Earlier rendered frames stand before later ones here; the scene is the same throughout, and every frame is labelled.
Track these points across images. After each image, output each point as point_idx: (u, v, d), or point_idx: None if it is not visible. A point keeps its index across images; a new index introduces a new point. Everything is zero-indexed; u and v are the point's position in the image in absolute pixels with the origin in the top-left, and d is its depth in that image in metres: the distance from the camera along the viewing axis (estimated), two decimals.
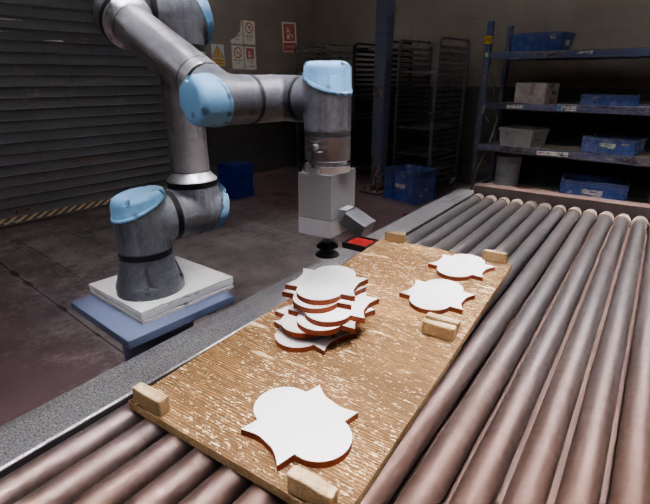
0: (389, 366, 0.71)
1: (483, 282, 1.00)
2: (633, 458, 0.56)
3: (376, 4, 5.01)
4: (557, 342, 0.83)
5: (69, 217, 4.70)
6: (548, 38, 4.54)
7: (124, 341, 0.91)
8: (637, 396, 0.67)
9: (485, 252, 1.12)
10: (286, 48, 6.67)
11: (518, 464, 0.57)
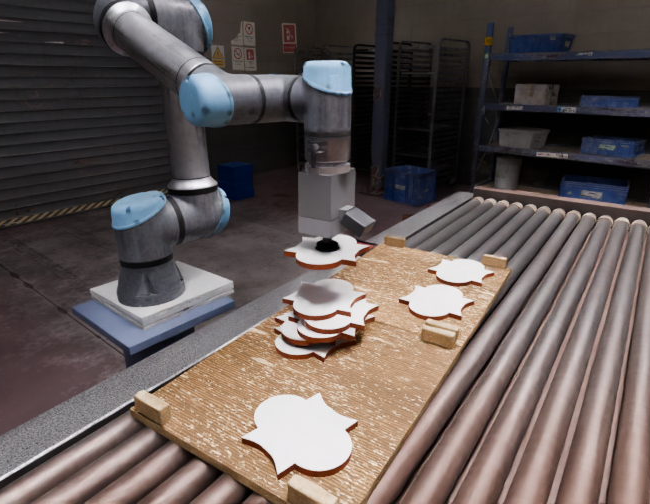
0: (389, 373, 0.72)
1: (482, 288, 1.01)
2: (630, 466, 0.57)
3: (376, 5, 5.02)
4: (556, 348, 0.83)
5: (69, 218, 4.71)
6: (547, 40, 4.55)
7: (125, 347, 0.92)
8: (634, 404, 0.68)
9: (484, 257, 1.12)
10: (286, 49, 6.67)
11: (517, 472, 0.57)
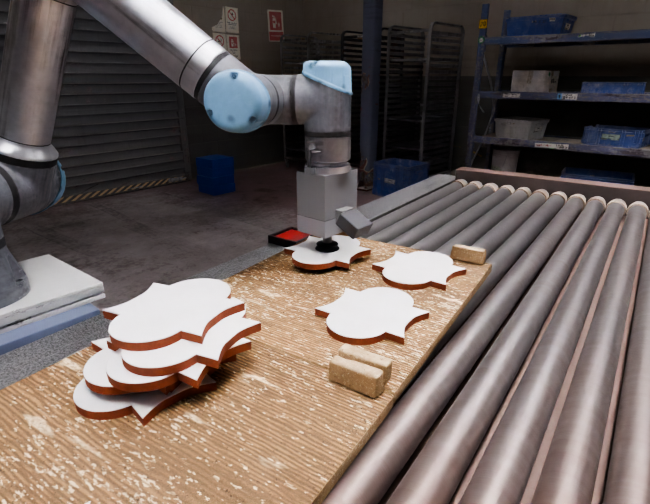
0: (251, 450, 0.40)
1: (446, 292, 0.69)
2: None
3: None
4: (554, 392, 0.51)
5: (33, 214, 4.39)
6: (547, 21, 4.23)
7: None
8: None
9: (454, 248, 0.80)
10: (272, 37, 6.35)
11: None
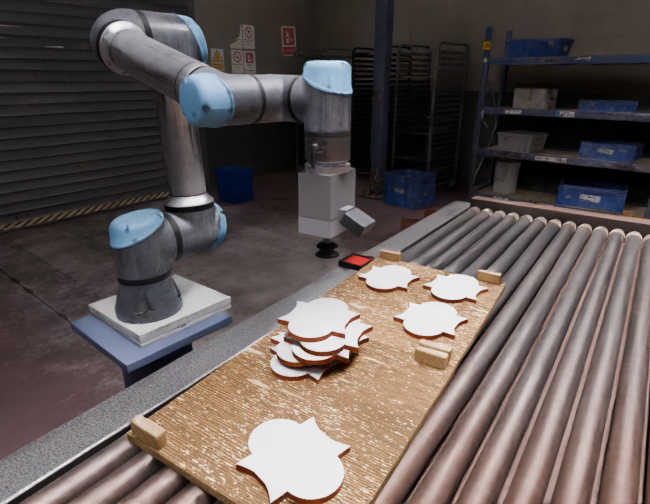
0: (382, 395, 0.73)
1: (476, 305, 1.02)
2: (617, 493, 0.58)
3: (375, 9, 5.03)
4: (548, 368, 0.84)
5: (69, 222, 4.72)
6: (546, 44, 4.56)
7: (123, 365, 0.93)
8: (623, 427, 0.69)
9: (479, 273, 1.14)
10: (285, 52, 6.68)
11: (505, 498, 0.58)
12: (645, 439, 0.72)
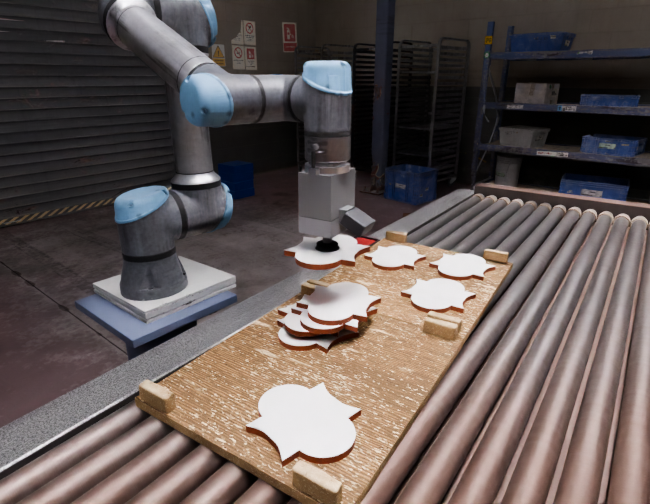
0: (392, 364, 0.72)
1: (484, 281, 1.01)
2: (632, 454, 0.57)
3: (376, 4, 5.02)
4: (557, 340, 0.83)
5: (70, 217, 4.71)
6: (548, 38, 4.55)
7: (128, 340, 0.92)
8: (636, 394, 0.68)
9: (486, 252, 1.13)
10: (286, 48, 6.68)
11: (519, 460, 0.58)
12: None
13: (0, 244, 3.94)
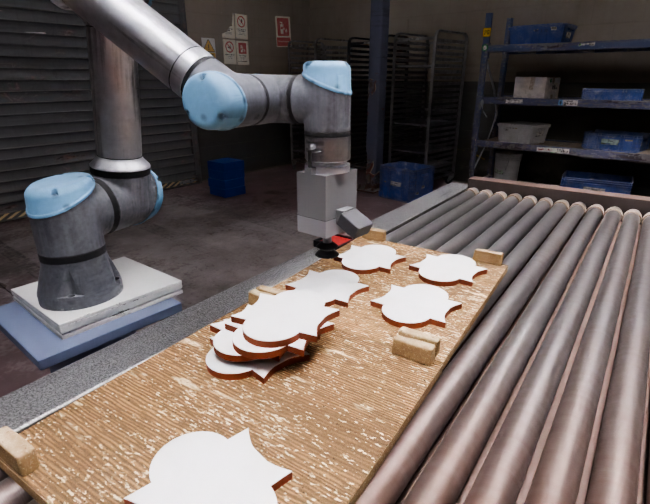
0: (346, 399, 0.55)
1: (473, 288, 0.84)
2: None
3: None
4: (562, 363, 0.66)
5: None
6: (548, 30, 4.38)
7: (35, 360, 0.75)
8: None
9: (476, 252, 0.96)
10: (279, 43, 6.51)
11: None
12: None
13: None
